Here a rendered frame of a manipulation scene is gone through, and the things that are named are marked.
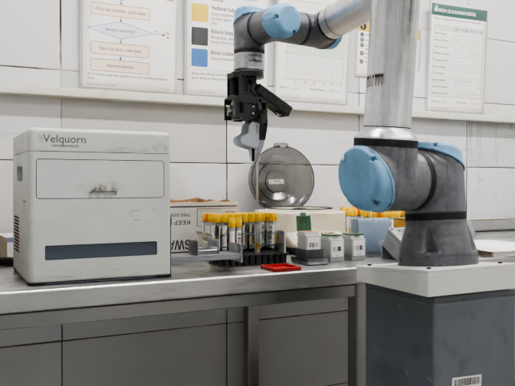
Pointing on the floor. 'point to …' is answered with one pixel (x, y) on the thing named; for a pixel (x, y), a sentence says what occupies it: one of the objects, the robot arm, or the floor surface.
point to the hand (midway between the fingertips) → (257, 155)
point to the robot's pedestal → (439, 338)
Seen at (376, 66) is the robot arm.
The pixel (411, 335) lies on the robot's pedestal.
